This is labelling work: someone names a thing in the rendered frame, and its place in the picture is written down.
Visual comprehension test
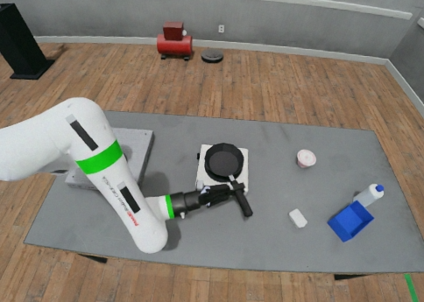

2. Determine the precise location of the white and pink yogurt cup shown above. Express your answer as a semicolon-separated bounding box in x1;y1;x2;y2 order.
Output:
298;150;315;168

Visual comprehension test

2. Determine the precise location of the blue open bin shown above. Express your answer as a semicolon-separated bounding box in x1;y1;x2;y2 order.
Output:
328;200;375;242

